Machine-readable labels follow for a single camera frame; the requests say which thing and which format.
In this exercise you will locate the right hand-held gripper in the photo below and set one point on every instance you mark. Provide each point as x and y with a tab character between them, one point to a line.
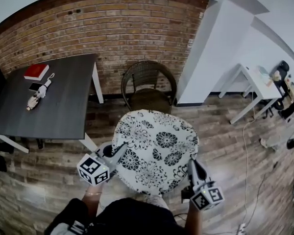
207	197

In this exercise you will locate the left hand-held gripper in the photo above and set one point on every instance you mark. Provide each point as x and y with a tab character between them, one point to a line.
91	168

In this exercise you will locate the black white floral cushion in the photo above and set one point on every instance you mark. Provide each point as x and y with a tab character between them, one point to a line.
149	143

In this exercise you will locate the brown wicker chair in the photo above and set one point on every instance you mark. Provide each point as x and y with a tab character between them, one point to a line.
149	99

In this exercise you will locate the person's right forearm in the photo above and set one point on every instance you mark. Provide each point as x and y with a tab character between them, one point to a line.
193	219

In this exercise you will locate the person's left forearm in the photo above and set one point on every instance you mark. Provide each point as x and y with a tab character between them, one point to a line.
93	202

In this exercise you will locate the person's patterned trousers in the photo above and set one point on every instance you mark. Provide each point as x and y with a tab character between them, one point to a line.
156	201

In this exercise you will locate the person's black shirt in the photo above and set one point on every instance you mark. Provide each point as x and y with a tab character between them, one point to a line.
132	219

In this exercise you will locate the white power strip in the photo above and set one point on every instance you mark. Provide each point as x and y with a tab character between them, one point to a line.
242	229

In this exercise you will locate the dark grey table white legs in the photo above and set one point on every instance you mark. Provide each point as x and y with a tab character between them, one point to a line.
51	101

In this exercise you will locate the white desk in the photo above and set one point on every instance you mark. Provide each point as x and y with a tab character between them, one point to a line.
254	82

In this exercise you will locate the smartphone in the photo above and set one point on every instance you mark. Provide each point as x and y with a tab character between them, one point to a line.
35	86

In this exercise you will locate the red book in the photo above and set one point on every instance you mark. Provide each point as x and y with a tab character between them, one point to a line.
35	71

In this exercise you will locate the pale green book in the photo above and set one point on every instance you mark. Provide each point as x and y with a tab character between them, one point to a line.
262	71

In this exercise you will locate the white flower bouquet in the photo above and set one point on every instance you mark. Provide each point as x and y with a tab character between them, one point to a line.
276	76

